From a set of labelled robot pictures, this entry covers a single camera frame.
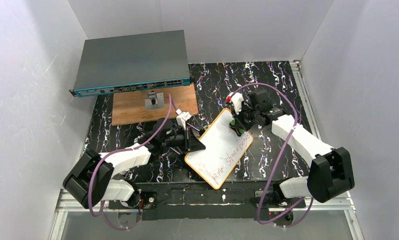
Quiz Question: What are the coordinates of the green bone-shaped eraser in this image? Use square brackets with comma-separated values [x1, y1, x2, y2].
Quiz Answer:
[229, 119, 245, 137]

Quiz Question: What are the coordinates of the yellow-framed whiteboard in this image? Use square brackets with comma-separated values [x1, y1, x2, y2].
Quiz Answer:
[184, 108, 254, 190]

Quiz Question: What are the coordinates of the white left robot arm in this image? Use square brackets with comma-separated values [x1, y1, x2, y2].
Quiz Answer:
[62, 118, 206, 209]

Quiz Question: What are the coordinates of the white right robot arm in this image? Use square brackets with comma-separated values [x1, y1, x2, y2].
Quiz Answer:
[226, 90, 355, 203]

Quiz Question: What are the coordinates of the grey metal stand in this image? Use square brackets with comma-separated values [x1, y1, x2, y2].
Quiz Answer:
[144, 91, 165, 111]

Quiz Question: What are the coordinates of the wooden board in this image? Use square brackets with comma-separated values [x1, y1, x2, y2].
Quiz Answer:
[111, 84, 199, 126]

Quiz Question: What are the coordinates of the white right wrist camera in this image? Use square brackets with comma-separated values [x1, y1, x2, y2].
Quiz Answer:
[226, 92, 244, 115]

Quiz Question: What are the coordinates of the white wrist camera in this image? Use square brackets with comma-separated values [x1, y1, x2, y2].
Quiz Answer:
[175, 109, 192, 130]
[226, 92, 244, 115]

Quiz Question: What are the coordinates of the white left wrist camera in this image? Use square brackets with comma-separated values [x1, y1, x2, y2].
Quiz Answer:
[175, 109, 192, 130]

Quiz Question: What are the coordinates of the grey network switch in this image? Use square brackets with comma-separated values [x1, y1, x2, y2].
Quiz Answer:
[69, 30, 194, 98]

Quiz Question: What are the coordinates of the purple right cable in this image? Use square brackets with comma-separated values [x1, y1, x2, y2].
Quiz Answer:
[230, 82, 315, 229]

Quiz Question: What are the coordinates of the aluminium frame rail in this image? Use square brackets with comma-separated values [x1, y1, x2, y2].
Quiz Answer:
[48, 59, 364, 240]

